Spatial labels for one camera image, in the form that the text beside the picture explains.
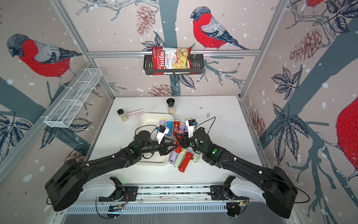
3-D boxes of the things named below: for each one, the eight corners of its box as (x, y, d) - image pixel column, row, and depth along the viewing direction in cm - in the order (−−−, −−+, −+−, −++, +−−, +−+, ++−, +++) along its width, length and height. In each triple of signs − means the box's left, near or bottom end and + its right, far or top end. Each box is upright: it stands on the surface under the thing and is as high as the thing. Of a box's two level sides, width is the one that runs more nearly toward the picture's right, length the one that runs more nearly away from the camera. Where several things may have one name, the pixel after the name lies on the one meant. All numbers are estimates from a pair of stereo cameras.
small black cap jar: (120, 122, 107) (116, 114, 100) (122, 117, 111) (118, 108, 103) (127, 122, 107) (122, 114, 99) (128, 117, 111) (124, 108, 103)
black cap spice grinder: (167, 114, 112) (166, 104, 102) (168, 108, 116) (166, 98, 106) (175, 114, 112) (174, 104, 102) (175, 108, 116) (174, 98, 106)
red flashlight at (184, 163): (177, 169, 83) (177, 168, 81) (187, 152, 90) (187, 150, 88) (183, 173, 82) (183, 172, 80) (193, 155, 89) (193, 153, 87)
